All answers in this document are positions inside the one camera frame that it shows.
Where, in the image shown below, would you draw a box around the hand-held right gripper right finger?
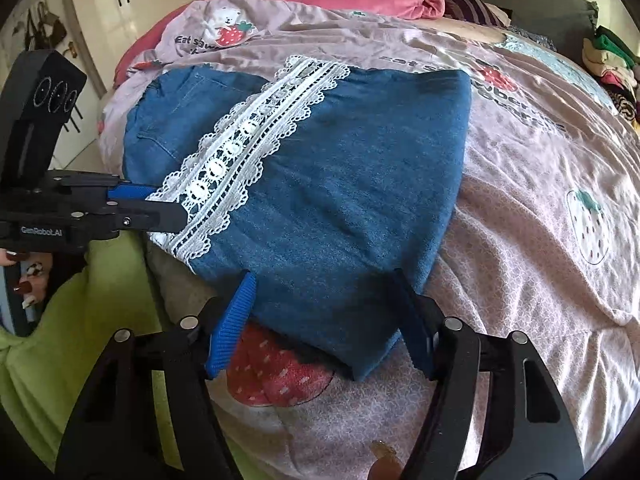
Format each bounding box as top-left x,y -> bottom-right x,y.
392,270 -> 586,480

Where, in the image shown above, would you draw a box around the person's left hand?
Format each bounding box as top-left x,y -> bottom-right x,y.
0,247 -> 55,311

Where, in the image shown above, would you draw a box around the cream wardrobe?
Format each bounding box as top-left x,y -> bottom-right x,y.
50,0 -> 401,161

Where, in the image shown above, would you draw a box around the grey headboard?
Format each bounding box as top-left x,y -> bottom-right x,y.
495,0 -> 598,53

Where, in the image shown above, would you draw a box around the lime green cloth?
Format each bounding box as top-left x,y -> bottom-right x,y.
0,232 -> 281,480

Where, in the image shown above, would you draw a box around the pile of folded clothes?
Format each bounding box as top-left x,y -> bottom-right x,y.
582,27 -> 640,121

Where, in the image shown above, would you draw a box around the blue denim pants lace trim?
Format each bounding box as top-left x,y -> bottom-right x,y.
122,55 -> 473,381

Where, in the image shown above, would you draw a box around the purple striped pillow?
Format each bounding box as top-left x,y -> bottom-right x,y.
440,0 -> 511,26

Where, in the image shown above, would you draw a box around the blue floral pillow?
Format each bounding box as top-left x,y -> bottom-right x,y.
515,30 -> 556,51

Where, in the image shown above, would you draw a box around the brown hanging handbag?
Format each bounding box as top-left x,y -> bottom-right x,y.
12,2 -> 68,53

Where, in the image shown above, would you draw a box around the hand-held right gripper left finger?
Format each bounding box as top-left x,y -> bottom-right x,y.
65,270 -> 258,480

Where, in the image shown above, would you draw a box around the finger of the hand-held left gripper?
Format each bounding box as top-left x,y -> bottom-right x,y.
87,199 -> 188,236
102,180 -> 160,203

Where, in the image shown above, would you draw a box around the pink strawberry printed duvet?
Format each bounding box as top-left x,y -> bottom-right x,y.
97,0 -> 640,480

